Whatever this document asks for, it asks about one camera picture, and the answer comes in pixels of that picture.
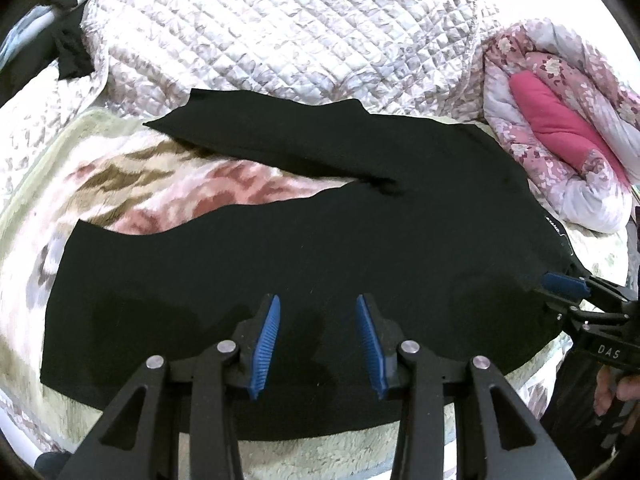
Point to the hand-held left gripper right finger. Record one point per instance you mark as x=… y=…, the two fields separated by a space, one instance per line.
x=370 y=345

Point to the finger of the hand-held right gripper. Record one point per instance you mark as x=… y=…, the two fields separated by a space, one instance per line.
x=557 y=304
x=565 y=284

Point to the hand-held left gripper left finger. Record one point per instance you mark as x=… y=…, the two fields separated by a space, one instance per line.
x=265 y=345

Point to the black pants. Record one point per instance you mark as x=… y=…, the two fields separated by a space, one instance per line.
x=300 y=260

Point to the person's right hand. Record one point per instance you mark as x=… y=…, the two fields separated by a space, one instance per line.
x=606 y=385

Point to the person's dark clothing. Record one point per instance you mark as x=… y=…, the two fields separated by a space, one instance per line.
x=570 y=400

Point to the pink floral comforter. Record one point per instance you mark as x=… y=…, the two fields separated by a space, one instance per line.
x=550 y=170

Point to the plain pink cloth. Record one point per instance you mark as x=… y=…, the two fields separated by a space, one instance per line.
x=555 y=115

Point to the floral fleece blanket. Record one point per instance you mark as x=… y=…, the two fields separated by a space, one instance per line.
x=150 y=185

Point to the beige quilted bedspread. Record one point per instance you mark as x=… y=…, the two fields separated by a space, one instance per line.
x=275 y=35

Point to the black garment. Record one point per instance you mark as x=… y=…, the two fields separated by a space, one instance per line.
x=72 y=52

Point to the light blue cloth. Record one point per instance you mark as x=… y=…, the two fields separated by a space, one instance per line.
x=20 y=40

